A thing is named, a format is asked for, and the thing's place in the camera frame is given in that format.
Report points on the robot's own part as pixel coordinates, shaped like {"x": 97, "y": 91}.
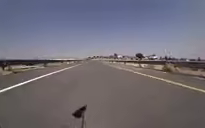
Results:
{"x": 79, "y": 112}

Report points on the grey asphalt road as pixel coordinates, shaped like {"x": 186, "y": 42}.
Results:
{"x": 103, "y": 90}

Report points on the white painted line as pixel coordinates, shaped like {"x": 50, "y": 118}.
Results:
{"x": 30, "y": 81}

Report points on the distant dark tree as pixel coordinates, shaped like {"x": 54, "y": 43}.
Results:
{"x": 139, "y": 55}

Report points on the dark metal guardrail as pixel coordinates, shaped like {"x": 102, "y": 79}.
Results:
{"x": 23, "y": 62}
{"x": 186, "y": 63}

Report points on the dry roadside bush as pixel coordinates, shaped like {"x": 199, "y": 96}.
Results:
{"x": 168, "y": 68}

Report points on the yellow painted line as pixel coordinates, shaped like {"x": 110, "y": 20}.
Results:
{"x": 170, "y": 81}

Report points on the distant low buildings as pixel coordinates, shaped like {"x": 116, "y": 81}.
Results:
{"x": 151, "y": 57}

